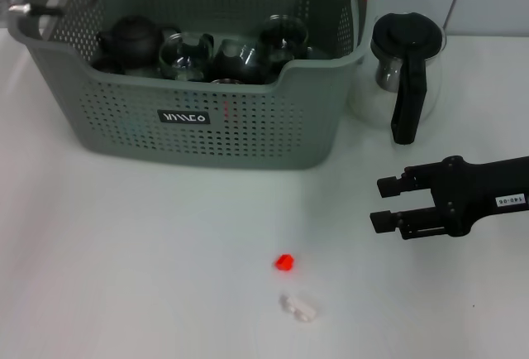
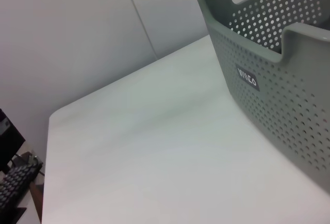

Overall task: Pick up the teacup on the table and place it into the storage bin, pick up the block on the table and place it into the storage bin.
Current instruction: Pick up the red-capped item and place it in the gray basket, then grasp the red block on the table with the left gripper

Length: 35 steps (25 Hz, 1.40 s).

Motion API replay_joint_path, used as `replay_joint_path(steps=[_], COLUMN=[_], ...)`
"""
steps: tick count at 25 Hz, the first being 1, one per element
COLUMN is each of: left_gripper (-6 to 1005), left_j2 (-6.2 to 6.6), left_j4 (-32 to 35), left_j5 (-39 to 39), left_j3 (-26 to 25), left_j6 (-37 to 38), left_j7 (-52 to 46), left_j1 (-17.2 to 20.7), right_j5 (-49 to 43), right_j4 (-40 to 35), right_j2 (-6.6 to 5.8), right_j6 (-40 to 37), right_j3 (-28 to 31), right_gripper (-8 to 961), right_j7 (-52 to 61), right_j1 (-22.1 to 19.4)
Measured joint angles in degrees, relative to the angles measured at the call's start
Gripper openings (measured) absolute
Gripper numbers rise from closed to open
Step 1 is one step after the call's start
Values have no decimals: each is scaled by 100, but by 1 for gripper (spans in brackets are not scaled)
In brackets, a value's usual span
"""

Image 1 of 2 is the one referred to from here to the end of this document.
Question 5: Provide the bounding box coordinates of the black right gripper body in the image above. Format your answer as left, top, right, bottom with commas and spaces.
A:
427, 155, 529, 239

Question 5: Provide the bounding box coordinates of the small red sloped block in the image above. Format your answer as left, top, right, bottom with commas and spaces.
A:
272, 253, 295, 272

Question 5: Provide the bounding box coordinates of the white building block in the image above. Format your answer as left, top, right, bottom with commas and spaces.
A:
279, 292, 318, 323

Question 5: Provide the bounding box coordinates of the grey perforated storage bin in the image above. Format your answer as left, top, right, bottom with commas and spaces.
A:
7, 0, 378, 171

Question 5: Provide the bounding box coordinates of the black clay teapot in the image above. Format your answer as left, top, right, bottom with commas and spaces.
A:
96, 14, 179, 66

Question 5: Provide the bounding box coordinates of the glass carafe with black lid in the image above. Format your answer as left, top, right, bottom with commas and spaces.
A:
349, 12, 448, 146

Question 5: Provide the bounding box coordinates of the left gripper cable with plug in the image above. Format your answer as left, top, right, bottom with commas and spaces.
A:
8, 2, 64, 17

